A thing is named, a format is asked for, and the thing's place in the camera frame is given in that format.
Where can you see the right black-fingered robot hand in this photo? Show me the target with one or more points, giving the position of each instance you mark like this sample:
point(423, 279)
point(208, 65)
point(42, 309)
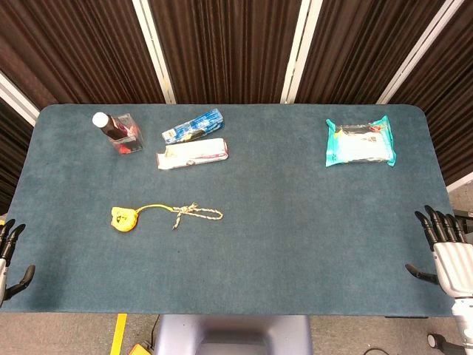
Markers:
point(452, 266)

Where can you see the left black-fingered robot hand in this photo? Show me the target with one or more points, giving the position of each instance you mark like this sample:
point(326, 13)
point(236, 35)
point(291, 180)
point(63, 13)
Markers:
point(3, 273)

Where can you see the yellow toy with string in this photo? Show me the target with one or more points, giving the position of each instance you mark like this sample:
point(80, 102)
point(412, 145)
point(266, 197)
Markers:
point(123, 219)

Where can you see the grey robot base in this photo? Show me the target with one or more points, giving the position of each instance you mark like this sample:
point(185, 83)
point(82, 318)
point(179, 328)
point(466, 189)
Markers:
point(229, 333)

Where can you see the black caster wheel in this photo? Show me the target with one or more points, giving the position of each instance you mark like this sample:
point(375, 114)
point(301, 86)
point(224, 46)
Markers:
point(435, 340)

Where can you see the teal wet wipes pack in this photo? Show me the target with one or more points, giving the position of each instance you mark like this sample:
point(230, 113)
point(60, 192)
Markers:
point(358, 146)

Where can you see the dark bottle with white cap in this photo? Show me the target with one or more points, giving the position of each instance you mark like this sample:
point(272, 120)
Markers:
point(107, 126)

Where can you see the clear plastic box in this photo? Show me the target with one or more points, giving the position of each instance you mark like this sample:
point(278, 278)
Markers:
point(129, 142)

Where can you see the blue felt table cover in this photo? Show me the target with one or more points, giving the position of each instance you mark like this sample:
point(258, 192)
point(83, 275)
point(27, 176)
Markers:
point(258, 240)

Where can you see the white and red box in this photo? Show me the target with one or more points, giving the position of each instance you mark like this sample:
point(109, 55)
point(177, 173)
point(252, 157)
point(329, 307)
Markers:
point(196, 153)

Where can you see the blue toothpaste box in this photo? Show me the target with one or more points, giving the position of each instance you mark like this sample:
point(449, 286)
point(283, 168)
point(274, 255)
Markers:
point(196, 125)

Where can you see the black metal frame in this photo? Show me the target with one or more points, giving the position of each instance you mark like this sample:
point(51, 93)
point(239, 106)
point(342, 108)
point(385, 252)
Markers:
point(466, 218)

